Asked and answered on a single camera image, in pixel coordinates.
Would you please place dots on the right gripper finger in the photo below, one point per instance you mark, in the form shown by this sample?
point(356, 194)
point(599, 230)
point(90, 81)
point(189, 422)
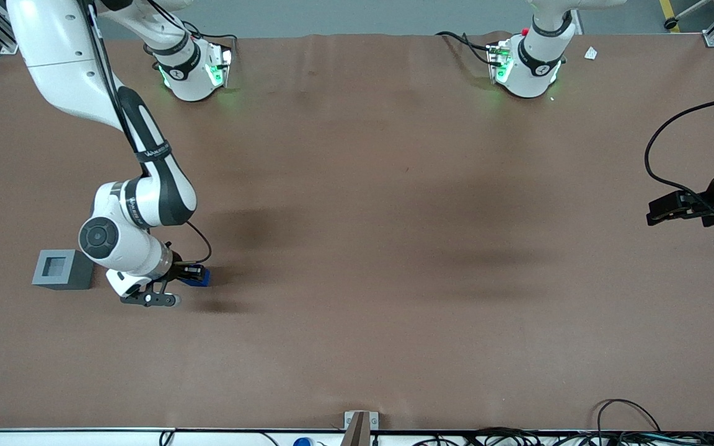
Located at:
point(194, 269)
point(189, 280)

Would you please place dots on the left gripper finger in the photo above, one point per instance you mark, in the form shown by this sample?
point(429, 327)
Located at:
point(673, 218)
point(676, 203)

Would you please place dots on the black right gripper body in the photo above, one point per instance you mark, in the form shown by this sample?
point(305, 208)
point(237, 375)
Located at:
point(178, 268)

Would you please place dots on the blue plastic part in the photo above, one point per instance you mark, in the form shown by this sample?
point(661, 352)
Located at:
point(206, 277)

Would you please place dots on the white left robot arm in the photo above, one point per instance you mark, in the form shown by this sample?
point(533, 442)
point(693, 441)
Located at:
point(530, 68)

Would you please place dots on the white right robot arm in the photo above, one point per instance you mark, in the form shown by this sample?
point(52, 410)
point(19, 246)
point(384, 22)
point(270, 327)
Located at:
point(59, 62)

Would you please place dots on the gray square base block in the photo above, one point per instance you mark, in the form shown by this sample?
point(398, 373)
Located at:
point(53, 279)

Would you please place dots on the brown table mat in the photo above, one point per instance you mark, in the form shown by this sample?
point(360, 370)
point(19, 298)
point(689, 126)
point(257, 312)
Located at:
point(357, 248)

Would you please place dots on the white paper scrap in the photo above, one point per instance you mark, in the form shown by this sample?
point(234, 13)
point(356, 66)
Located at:
point(590, 53)

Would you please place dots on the stand leg with caster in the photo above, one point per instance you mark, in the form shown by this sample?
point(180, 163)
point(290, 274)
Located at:
point(672, 25)

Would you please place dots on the blue round cap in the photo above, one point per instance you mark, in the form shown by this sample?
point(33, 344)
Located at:
point(302, 442)

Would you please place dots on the gray camera mount bracket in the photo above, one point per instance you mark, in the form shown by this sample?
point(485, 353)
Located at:
point(351, 418)

